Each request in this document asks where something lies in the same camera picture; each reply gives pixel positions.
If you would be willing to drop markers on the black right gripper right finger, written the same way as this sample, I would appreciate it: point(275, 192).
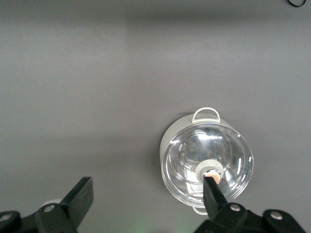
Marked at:
point(213, 201)

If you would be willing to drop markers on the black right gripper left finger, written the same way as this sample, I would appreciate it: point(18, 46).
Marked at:
point(77, 201)

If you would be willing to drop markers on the glass lid with tan knob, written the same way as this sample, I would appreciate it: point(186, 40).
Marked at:
point(218, 145)

